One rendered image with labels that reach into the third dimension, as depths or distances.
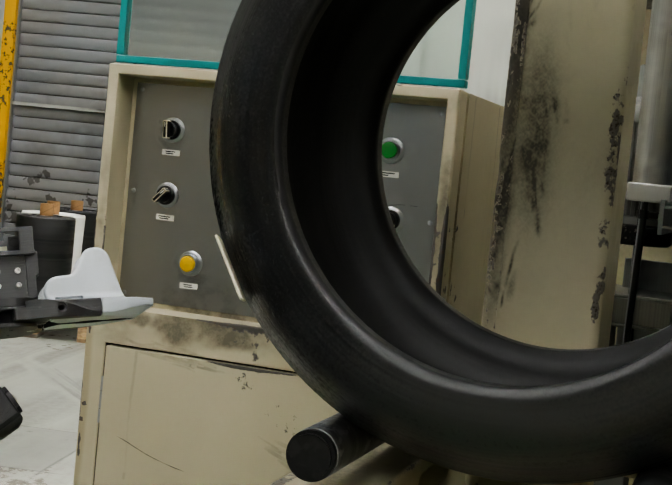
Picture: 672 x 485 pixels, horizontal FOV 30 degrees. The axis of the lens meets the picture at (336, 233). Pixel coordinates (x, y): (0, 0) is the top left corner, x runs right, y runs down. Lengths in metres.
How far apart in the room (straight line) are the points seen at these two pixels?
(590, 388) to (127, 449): 1.07
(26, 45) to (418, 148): 9.24
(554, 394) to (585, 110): 0.44
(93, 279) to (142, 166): 0.92
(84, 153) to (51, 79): 0.68
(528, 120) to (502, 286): 0.18
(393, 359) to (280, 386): 0.81
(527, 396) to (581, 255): 0.38
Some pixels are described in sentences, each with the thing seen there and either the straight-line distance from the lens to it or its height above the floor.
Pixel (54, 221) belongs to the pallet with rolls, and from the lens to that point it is 7.37.
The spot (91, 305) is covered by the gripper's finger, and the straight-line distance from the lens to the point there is 1.04.
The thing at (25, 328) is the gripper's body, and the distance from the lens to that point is 1.04.
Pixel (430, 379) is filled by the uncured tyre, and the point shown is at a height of 0.98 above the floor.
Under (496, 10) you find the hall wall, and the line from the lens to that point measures 10.17.
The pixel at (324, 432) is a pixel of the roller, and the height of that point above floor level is 0.92.
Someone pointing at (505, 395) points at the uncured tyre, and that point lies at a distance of 1.02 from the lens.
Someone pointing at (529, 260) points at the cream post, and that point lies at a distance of 1.38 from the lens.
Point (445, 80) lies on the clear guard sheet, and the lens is 1.77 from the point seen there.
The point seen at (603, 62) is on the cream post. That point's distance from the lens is 1.37.
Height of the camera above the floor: 1.14
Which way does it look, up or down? 3 degrees down
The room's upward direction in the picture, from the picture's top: 6 degrees clockwise
